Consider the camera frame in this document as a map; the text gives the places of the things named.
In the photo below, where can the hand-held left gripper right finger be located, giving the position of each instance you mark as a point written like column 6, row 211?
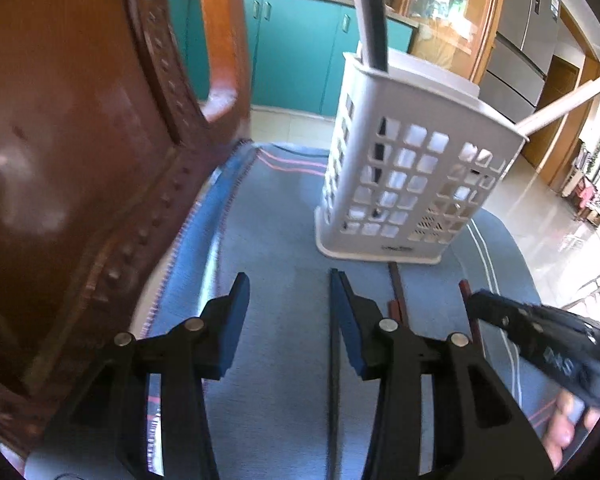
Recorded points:
column 351, row 332

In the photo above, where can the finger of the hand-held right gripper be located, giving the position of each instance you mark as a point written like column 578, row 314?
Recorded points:
column 505, row 317

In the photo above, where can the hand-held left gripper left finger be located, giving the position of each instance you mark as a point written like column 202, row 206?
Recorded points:
column 232, row 330

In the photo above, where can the dark brown chopstick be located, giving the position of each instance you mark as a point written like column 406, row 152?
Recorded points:
column 399, row 295
column 476, row 335
column 377, row 20

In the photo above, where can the white plastic utensil basket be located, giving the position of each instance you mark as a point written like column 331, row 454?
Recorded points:
column 360, row 85

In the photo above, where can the person's right hand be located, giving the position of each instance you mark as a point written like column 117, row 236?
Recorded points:
column 565, row 430

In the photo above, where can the wooden stool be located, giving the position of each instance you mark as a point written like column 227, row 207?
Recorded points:
column 592, row 285

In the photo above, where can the blue plaid cloth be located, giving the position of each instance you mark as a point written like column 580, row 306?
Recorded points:
column 280, row 240

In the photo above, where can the clothes on drying rack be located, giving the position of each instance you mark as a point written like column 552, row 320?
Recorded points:
column 590, row 190

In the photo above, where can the brown wooden door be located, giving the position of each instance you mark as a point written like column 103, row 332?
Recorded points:
column 555, row 110

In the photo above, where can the brown leather chair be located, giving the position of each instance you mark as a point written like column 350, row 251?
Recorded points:
column 55, row 160

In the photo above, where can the silver refrigerator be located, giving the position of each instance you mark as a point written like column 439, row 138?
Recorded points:
column 520, row 35

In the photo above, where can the teal base cabinets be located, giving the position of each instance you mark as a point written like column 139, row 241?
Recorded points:
column 295, row 50

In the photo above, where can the wood framed glass sliding door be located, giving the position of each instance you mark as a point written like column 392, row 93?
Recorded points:
column 445, row 10

